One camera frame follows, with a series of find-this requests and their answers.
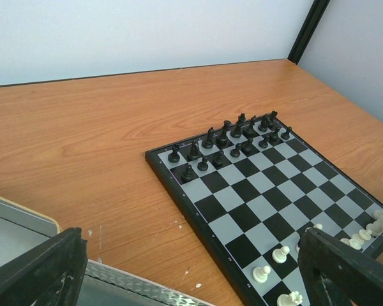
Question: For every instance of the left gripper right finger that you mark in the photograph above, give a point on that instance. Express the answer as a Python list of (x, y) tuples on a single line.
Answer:
[(336, 274)]

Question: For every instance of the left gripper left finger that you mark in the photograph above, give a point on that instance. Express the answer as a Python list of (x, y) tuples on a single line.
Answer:
[(51, 273)]

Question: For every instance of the white chess pawn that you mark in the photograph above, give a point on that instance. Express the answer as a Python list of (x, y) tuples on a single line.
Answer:
[(294, 298), (318, 226), (260, 273), (280, 255)]

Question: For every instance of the white chess king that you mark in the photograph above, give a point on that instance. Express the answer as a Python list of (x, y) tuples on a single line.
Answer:
[(359, 238)]

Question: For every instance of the black white chess board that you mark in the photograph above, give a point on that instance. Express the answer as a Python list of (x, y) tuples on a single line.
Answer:
[(271, 188)]

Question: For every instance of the black chess pawn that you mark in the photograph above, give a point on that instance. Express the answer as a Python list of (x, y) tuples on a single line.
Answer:
[(188, 174), (218, 159), (203, 164)]

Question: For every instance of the black chess piece row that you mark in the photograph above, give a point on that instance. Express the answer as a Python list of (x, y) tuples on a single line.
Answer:
[(194, 152), (174, 156)]

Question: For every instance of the pink tin box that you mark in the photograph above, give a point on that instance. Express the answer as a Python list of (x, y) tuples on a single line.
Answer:
[(105, 285)]

